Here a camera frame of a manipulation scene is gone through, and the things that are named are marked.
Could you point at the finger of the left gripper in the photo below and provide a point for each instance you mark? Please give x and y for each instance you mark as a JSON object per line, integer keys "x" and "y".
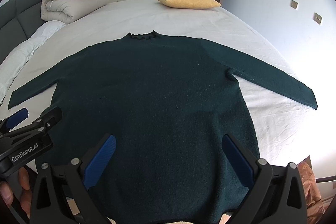
{"x": 12, "y": 121}
{"x": 47, "y": 120}

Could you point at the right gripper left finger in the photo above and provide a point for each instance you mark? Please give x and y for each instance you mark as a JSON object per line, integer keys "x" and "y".
{"x": 61, "y": 192}

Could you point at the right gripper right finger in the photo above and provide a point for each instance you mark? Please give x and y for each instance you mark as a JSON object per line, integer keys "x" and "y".
{"x": 275, "y": 193}

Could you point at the dark green knit sweater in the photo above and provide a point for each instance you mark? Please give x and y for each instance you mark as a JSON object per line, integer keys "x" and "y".
{"x": 168, "y": 101}

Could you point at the orange fabric by bed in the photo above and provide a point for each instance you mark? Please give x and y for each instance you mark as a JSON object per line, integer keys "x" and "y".
{"x": 313, "y": 199}

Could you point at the white quilt at bed edge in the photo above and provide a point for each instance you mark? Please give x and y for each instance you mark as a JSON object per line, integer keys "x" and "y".
{"x": 21, "y": 54}

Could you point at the white bed sheet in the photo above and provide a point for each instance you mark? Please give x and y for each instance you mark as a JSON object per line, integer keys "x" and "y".
{"x": 282, "y": 125}

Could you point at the dark grey upholstered headboard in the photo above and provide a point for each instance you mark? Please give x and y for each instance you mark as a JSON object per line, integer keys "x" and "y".
{"x": 19, "y": 21}

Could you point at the folded beige duvet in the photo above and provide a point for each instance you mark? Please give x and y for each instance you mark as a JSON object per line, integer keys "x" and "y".
{"x": 69, "y": 11}

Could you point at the yellow pillow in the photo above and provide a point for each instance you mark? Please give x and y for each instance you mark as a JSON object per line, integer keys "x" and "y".
{"x": 191, "y": 4}

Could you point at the lower wall socket plate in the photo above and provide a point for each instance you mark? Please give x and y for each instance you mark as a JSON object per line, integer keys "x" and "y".
{"x": 317, "y": 18}

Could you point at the upper wall switch plate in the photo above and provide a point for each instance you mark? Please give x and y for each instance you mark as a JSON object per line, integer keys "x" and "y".
{"x": 294, "y": 4}

